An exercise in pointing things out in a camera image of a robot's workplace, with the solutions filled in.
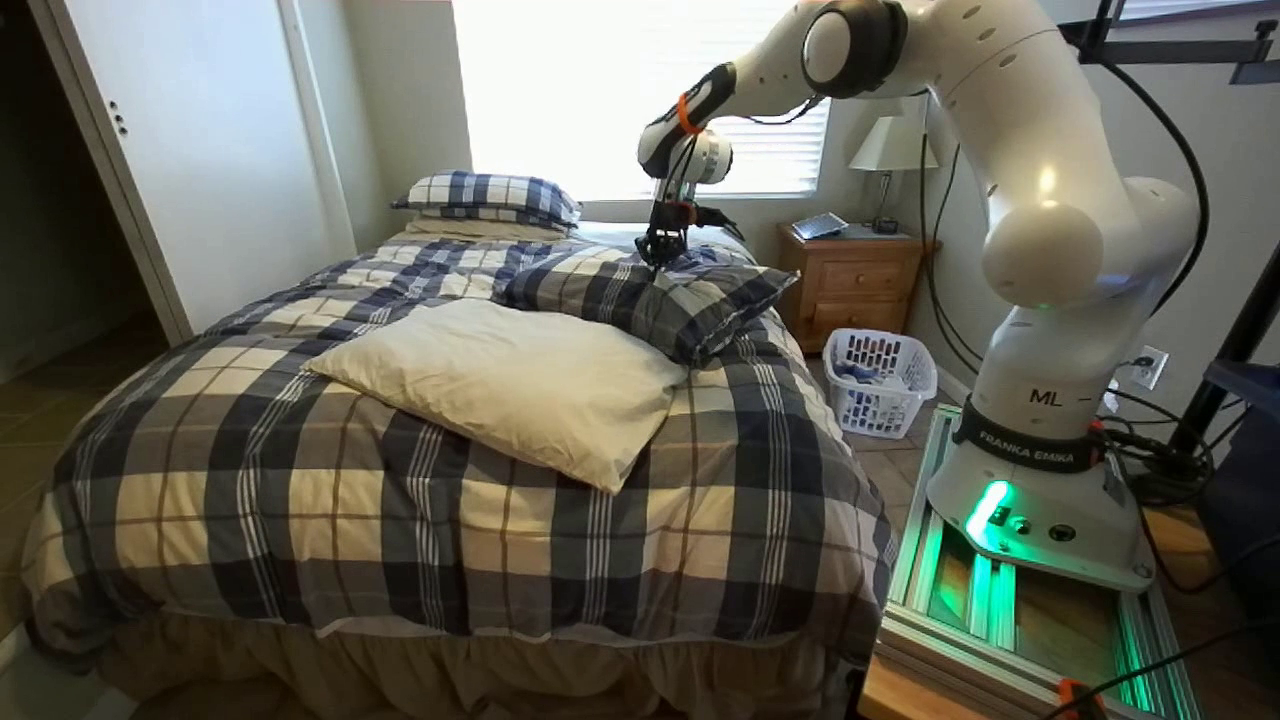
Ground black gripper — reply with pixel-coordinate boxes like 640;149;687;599
636;185;709;273

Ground large checked black pillow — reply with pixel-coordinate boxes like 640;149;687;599
490;236;803;372

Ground aluminium robot base platform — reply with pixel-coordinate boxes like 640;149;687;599
857;396;1207;720

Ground small checked black pillow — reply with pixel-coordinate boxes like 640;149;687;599
386;168;583;236

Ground white pillow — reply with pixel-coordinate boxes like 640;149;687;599
305;296;693;500

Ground blue book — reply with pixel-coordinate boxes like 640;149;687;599
788;209;857;247

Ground white window blinds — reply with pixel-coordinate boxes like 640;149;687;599
446;0;834;209

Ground wooden nightstand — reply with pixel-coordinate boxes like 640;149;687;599
772;222;934;362

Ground white table lamp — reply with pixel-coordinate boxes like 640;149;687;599
847;114;927;239

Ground white laundry basket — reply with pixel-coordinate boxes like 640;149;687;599
819;324;942;445

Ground bed with plaid comforter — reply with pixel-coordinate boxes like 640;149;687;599
14;229;901;673

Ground white closet door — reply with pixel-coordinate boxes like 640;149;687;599
26;0;344;347

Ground beige bed skirt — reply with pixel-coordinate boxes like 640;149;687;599
20;583;870;720

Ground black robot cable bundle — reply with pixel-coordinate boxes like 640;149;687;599
671;87;833;205

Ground thin black power cable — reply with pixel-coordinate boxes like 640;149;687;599
915;125;992;383

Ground white wall outlet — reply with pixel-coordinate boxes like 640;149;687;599
1129;346;1176;396

